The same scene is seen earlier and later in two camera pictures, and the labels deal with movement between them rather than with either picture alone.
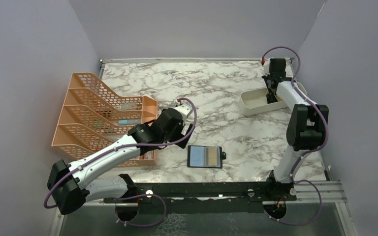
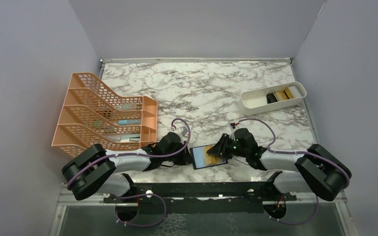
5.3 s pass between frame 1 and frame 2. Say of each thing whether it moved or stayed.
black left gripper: moved
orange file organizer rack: stayed
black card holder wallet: stayed
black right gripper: moved
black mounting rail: stayed
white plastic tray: stayed
